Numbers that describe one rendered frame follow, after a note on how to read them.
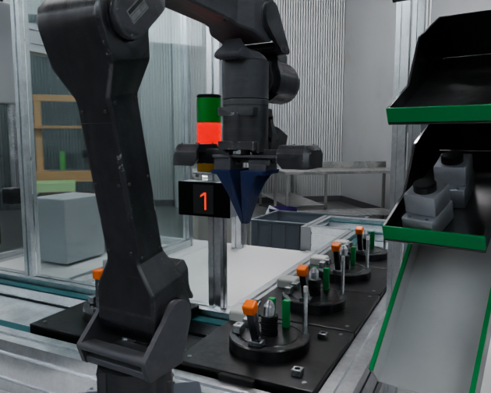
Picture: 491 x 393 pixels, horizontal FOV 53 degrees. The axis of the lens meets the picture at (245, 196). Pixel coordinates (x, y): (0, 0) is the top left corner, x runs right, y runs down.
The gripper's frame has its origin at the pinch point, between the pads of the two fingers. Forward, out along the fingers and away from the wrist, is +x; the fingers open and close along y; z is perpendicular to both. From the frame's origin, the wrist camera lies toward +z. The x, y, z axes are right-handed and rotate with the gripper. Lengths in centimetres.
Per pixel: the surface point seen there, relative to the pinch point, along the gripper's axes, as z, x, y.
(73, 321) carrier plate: 12, 29, 44
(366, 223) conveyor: 163, 31, 20
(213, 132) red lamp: 30.0, -8.3, 22.1
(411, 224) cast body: 12.2, 4.0, -18.8
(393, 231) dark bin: 12.1, 5.1, -16.6
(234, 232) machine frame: 127, 33, 67
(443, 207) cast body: 13.8, 1.7, -22.7
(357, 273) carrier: 65, 27, 0
